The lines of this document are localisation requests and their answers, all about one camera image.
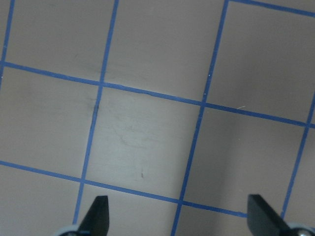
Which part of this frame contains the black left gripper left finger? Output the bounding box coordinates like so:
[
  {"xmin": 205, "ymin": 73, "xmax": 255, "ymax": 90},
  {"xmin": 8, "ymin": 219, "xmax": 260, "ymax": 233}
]
[{"xmin": 76, "ymin": 196, "xmax": 109, "ymax": 236}]

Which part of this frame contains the brown paper table mat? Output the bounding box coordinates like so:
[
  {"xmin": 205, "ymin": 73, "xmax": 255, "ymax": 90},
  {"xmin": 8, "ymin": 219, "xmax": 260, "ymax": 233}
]
[{"xmin": 0, "ymin": 0, "xmax": 315, "ymax": 236}]

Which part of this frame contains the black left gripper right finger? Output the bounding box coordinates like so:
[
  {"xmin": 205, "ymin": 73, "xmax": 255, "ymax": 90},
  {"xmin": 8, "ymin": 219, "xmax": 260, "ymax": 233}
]
[{"xmin": 247, "ymin": 194, "xmax": 315, "ymax": 236}]

